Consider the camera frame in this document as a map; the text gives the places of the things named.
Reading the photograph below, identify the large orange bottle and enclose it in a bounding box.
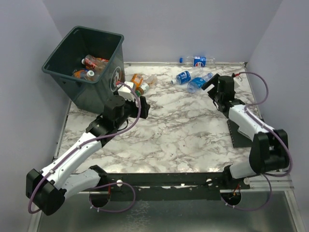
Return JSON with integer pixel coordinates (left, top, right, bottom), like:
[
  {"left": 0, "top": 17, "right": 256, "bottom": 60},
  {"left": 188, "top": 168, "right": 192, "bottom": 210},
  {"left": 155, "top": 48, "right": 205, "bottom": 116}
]
[{"left": 72, "top": 69, "right": 97, "bottom": 81}]

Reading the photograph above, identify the clear bottle red print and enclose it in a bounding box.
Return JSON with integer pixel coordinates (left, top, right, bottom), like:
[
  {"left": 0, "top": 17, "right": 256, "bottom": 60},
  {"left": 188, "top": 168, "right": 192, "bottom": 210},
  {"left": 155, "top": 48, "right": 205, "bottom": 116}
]
[{"left": 81, "top": 55, "right": 109, "bottom": 73}]

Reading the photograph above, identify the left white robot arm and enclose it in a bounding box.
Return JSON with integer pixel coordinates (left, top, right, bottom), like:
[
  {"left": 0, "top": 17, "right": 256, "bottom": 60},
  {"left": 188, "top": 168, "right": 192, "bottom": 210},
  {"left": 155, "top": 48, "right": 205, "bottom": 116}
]
[{"left": 26, "top": 95, "right": 150, "bottom": 216}]

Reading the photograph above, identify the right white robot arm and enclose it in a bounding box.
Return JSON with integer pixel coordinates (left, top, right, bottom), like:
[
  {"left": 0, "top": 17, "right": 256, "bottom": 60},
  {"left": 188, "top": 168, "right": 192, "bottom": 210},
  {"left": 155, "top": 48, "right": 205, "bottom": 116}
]
[{"left": 202, "top": 74, "right": 293, "bottom": 189}]

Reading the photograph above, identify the dark green plastic bin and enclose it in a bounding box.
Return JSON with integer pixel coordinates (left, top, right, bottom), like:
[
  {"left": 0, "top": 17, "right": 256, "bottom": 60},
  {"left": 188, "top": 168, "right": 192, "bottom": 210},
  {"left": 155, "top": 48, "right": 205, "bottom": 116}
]
[{"left": 42, "top": 26, "right": 125, "bottom": 114}]

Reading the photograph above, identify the light blue label bottle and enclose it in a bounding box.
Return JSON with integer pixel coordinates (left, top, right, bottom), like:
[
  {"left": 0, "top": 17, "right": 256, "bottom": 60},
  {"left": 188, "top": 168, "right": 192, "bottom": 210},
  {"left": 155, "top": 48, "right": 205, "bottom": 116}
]
[{"left": 186, "top": 72, "right": 213, "bottom": 94}]

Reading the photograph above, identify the green cap tea bottle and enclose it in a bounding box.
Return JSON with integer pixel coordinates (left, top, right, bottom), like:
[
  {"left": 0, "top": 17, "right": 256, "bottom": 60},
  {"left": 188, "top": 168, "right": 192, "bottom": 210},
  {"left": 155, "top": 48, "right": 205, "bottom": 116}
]
[{"left": 135, "top": 82, "right": 150, "bottom": 96}]

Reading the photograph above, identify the clear bottle behind tea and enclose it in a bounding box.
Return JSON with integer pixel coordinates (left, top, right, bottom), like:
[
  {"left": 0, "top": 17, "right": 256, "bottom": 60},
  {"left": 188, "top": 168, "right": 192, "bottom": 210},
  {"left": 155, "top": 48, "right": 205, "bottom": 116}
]
[{"left": 144, "top": 75, "right": 158, "bottom": 87}]

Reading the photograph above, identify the blue label water bottle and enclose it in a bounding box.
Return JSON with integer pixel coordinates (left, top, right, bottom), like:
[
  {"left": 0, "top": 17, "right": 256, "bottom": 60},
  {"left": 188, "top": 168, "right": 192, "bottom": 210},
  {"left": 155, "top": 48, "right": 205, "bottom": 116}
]
[{"left": 171, "top": 68, "right": 203, "bottom": 85}]

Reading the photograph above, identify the orange juice bottle left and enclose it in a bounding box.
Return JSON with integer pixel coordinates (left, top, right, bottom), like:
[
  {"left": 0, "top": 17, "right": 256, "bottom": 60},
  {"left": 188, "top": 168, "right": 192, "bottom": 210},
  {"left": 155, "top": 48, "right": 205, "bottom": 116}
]
[{"left": 131, "top": 73, "right": 143, "bottom": 88}]

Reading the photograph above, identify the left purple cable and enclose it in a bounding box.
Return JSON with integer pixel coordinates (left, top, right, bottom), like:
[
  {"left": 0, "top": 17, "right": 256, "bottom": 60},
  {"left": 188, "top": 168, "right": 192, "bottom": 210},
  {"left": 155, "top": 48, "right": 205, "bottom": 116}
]
[{"left": 28, "top": 82, "right": 142, "bottom": 215}]

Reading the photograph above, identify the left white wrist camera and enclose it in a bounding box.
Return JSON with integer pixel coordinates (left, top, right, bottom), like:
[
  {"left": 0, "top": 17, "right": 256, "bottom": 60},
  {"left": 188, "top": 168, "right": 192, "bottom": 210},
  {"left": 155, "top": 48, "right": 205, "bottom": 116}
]
[{"left": 117, "top": 81, "right": 136, "bottom": 102}]

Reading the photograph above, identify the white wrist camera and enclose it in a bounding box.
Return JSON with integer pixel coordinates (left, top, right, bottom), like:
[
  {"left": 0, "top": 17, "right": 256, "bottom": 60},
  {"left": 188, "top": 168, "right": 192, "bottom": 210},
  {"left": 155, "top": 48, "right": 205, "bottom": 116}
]
[
  {"left": 117, "top": 81, "right": 136, "bottom": 102},
  {"left": 232, "top": 73, "right": 242, "bottom": 90}
]

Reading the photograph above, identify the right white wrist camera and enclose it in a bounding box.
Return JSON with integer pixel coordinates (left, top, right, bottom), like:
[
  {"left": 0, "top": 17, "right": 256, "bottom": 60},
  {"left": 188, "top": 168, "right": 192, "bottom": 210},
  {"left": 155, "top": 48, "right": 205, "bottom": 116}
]
[{"left": 232, "top": 73, "right": 242, "bottom": 90}]

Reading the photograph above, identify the Pepsi bottle at back wall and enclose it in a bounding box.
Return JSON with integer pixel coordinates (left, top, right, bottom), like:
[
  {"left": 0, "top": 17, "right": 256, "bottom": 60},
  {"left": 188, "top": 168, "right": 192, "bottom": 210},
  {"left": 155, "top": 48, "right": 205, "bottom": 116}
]
[{"left": 179, "top": 56, "right": 215, "bottom": 67}]

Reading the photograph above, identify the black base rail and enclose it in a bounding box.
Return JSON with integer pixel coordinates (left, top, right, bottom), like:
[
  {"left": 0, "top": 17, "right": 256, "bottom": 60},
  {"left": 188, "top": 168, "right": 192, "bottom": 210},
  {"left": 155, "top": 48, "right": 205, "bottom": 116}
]
[{"left": 98, "top": 172, "right": 250, "bottom": 201}]

